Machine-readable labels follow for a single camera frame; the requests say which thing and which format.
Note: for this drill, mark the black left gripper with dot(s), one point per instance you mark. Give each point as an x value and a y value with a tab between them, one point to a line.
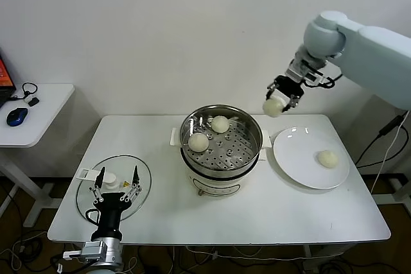
110	205

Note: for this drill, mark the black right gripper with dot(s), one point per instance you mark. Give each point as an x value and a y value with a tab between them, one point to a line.
290	86

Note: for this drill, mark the white steamed baozi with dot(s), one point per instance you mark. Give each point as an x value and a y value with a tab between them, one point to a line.
220	124
327	159
273	107
198	142

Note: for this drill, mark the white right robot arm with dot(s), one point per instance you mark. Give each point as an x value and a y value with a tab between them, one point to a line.
369	52

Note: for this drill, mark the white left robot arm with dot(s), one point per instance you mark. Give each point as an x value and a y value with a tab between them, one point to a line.
102	251

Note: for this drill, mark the perforated steel steamer basket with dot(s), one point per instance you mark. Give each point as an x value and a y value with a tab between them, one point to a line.
244	133

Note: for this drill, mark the round glass pot lid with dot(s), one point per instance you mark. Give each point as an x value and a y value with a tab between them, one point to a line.
144	177

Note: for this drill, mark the round white plate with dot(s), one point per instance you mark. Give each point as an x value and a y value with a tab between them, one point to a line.
289	152

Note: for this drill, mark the white side table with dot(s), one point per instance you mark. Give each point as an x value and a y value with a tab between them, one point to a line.
51	110

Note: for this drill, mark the small black dongle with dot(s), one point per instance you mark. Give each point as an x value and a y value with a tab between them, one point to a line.
34	101

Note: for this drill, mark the blue computer mouse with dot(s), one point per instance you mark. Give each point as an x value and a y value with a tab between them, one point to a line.
17	116

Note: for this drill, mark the black laptop with red screen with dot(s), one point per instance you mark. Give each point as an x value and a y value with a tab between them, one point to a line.
4	76

